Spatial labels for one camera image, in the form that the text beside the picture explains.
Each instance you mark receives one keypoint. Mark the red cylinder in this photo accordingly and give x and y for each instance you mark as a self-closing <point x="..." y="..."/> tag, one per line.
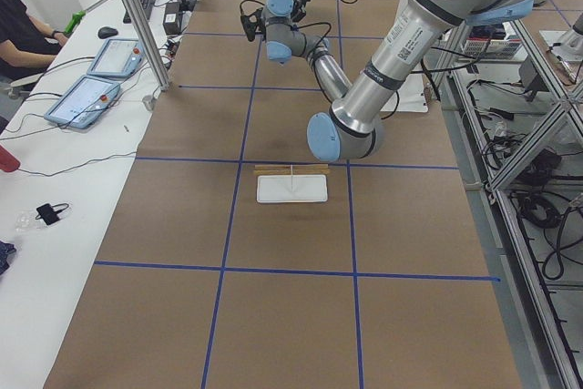
<point x="8" y="162"/>

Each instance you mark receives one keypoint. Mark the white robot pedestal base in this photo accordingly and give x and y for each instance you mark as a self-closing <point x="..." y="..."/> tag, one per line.
<point x="411" y="97"/>

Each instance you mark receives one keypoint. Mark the white towel rack with wooden bars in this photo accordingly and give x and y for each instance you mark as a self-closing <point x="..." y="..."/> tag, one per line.
<point x="291" y="183"/>

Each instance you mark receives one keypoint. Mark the teach pendant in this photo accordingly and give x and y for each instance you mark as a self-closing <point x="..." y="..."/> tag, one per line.
<point x="84" y="103"/>
<point x="117" y="58"/>

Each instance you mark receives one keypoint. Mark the small metal cup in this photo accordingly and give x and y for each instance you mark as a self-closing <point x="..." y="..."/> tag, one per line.
<point x="149" y="102"/>

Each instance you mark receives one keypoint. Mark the black computer mouse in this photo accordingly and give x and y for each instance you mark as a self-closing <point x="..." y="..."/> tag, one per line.
<point x="106" y="32"/>

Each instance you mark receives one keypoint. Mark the seated person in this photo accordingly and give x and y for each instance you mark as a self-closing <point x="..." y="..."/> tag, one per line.
<point x="28" y="46"/>

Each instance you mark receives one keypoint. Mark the teach pendant near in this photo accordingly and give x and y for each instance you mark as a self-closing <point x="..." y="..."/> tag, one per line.
<point x="84" y="103"/>

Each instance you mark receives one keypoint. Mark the aluminium frame post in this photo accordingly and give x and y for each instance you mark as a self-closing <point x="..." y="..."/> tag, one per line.
<point x="145" y="36"/>

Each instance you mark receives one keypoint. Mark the teach pendant far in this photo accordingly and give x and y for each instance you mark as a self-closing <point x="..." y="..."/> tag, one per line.
<point x="117" y="58"/>

